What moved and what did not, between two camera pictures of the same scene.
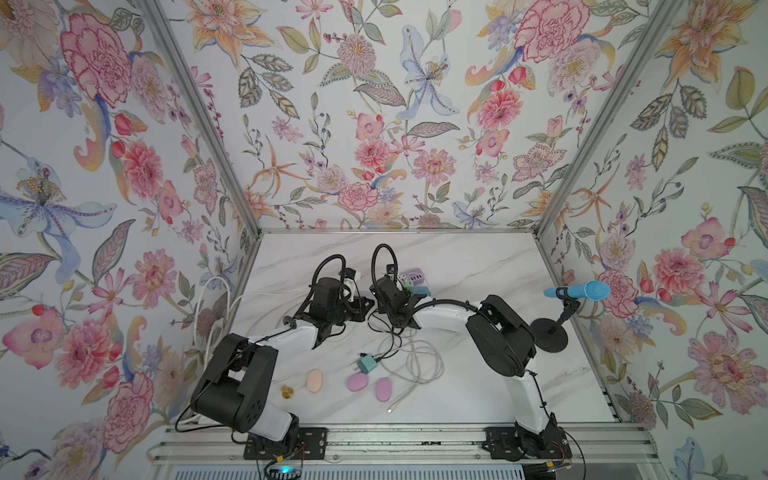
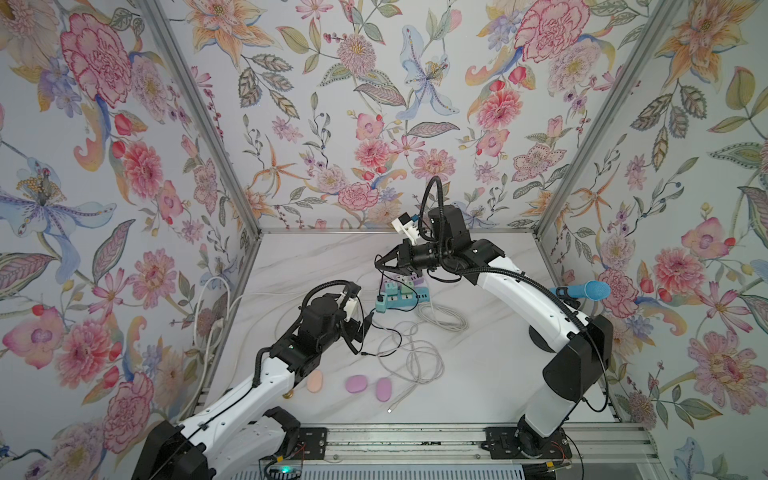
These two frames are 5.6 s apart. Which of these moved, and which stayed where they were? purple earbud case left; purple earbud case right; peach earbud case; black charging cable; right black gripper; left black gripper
Moved: black charging cable; right black gripper; left black gripper
Stayed: purple earbud case right; purple earbud case left; peach earbud case
